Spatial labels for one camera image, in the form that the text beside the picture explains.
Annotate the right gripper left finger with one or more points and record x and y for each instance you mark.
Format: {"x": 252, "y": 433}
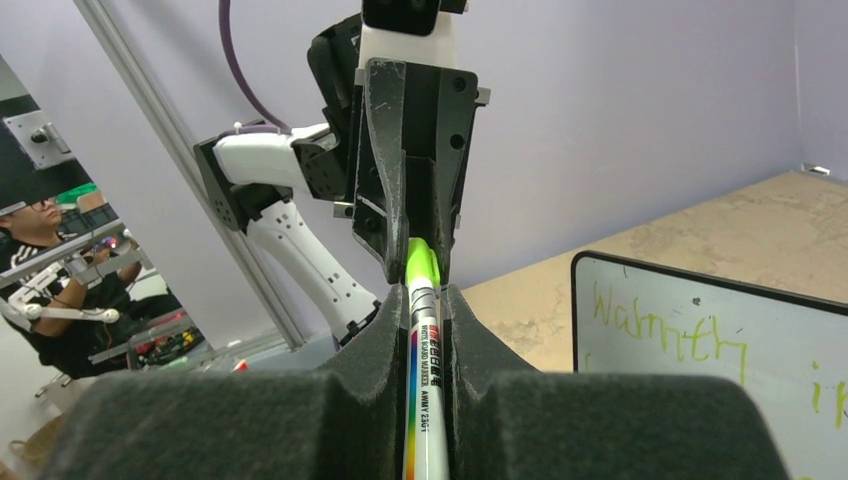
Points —
{"x": 340, "y": 420}

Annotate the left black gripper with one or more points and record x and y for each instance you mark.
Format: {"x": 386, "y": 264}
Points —
{"x": 428, "y": 115}

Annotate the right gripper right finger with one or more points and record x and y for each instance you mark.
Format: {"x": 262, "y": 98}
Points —
{"x": 509, "y": 420}

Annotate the white whiteboard marker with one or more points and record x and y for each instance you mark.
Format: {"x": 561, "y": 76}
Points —
{"x": 426, "y": 450}

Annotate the green marker cap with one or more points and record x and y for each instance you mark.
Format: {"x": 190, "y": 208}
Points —
{"x": 422, "y": 263}

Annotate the small black-framed whiteboard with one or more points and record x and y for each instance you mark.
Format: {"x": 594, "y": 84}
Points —
{"x": 787, "y": 350}

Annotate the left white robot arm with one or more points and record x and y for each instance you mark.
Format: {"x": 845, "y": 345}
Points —
{"x": 252, "y": 173}

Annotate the seated operator person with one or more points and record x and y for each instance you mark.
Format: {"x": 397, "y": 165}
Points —
{"x": 62, "y": 343}

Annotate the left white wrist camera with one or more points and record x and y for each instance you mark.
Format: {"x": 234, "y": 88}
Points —
{"x": 416, "y": 31}

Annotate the aluminium frame post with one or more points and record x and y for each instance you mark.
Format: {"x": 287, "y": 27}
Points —
{"x": 223, "y": 280}

